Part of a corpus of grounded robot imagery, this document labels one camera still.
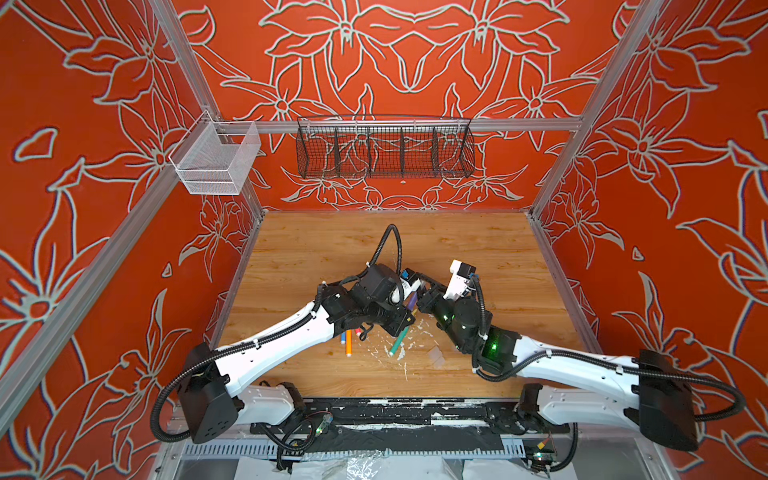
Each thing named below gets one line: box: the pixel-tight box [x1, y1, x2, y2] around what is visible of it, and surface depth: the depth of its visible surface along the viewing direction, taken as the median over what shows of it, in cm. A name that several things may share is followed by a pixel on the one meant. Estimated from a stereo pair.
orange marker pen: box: [346, 329, 353, 358], surface depth 86 cm
